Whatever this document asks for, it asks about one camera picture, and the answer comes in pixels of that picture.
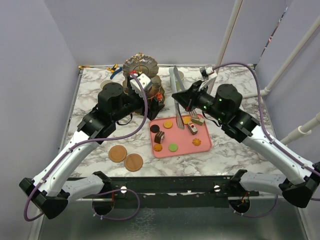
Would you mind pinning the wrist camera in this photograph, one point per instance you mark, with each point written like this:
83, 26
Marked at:
140, 83
209, 76

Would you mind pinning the orange waffle biscuit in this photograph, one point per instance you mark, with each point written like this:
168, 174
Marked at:
186, 119

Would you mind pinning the chocolate cake slice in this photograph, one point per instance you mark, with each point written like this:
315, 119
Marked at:
159, 137

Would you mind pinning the pink serving tray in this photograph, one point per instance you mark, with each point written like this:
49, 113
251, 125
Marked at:
182, 137

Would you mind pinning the black sandwich cookie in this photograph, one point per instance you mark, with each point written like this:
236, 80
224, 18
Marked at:
155, 128

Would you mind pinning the yellow handled cutters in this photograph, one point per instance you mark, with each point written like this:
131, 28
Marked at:
113, 68

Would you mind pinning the chocolate chip cookie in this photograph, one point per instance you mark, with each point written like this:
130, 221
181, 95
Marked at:
157, 147

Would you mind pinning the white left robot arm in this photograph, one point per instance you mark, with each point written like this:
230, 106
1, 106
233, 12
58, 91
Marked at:
51, 191

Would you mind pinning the green macaron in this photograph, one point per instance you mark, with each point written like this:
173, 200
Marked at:
173, 147

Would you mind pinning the green layered square cake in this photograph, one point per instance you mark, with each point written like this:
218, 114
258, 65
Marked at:
199, 121

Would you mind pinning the blue handled pliers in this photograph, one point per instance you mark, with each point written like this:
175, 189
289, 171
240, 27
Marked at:
115, 73

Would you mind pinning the metal serving tongs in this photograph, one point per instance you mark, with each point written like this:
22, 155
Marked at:
173, 73

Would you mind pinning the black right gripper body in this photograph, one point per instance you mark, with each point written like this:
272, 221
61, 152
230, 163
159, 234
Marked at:
202, 100

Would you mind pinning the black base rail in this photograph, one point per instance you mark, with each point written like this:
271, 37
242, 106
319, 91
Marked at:
172, 192

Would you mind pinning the round wooden coaster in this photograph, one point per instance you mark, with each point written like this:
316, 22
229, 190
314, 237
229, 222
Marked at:
117, 153
133, 162

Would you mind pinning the orange flower cookie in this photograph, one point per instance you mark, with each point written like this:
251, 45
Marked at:
196, 142

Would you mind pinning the orange jam biscuit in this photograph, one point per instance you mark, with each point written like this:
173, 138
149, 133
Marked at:
168, 124

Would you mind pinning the green mug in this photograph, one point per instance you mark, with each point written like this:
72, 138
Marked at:
182, 76

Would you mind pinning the red frosted donut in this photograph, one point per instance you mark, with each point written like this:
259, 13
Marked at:
159, 96

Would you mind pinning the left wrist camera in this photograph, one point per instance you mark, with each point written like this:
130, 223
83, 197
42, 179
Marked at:
140, 83

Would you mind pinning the white pvc pipe frame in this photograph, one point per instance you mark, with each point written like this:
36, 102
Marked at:
281, 38

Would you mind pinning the pink mug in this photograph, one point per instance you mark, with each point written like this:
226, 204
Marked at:
104, 83

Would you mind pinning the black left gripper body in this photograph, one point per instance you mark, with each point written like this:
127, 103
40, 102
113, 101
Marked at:
133, 102

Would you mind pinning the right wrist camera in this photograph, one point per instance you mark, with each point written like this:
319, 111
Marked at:
209, 76

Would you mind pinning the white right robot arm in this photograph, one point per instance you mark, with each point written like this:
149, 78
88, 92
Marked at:
299, 178

